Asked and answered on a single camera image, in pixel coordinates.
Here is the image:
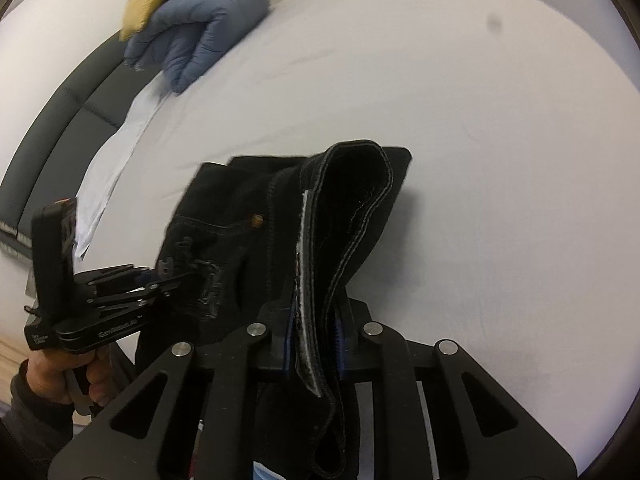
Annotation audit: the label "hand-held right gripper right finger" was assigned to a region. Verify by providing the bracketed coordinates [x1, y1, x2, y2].
[334, 299, 579, 480]

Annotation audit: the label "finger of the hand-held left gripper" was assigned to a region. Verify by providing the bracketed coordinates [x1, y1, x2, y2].
[92, 257, 223, 320]
[90, 252, 177, 285]

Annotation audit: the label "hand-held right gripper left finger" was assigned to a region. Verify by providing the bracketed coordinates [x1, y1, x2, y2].
[47, 300, 297, 480]

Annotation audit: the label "black pants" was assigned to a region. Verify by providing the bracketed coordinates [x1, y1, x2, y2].
[134, 140, 414, 480]

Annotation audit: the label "person's left forearm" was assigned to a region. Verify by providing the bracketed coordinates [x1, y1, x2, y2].
[0, 360, 77, 480]

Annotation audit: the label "person's left hand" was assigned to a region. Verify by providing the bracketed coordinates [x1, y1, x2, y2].
[24, 345, 118, 411]

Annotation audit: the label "white folded sheet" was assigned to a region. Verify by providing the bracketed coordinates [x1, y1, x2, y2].
[74, 85, 168, 262]

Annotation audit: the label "dark grey padded headboard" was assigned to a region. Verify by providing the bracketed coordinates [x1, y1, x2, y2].
[0, 37, 162, 243]

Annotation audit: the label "white bed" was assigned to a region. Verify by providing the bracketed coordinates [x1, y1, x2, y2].
[75, 0, 640, 480]

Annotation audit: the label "blue folded duvet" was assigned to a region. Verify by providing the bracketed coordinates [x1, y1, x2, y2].
[122, 0, 272, 95]

